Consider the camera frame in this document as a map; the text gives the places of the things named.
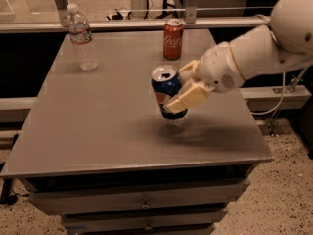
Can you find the metal rail frame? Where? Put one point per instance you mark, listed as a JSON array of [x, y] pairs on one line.
[[131, 25]]

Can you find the grey drawer cabinet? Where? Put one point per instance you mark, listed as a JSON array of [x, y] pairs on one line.
[[102, 129]]

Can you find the blue pepsi can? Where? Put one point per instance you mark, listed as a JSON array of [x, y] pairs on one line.
[[166, 84]]

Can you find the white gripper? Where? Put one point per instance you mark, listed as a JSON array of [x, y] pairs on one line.
[[219, 68]]

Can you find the lower grey drawer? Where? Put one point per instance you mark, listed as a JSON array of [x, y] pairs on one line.
[[144, 220]]

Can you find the grey drawer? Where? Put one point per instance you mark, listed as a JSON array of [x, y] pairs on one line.
[[139, 198], [144, 220]]

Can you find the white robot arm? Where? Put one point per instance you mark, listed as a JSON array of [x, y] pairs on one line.
[[286, 44]]

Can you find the red coca-cola can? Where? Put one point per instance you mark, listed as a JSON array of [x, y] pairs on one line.
[[172, 39]]

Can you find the upper grey drawer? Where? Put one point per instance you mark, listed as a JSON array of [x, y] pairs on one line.
[[139, 198]]

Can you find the clear plastic water bottle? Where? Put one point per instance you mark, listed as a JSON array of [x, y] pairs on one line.
[[80, 35]]

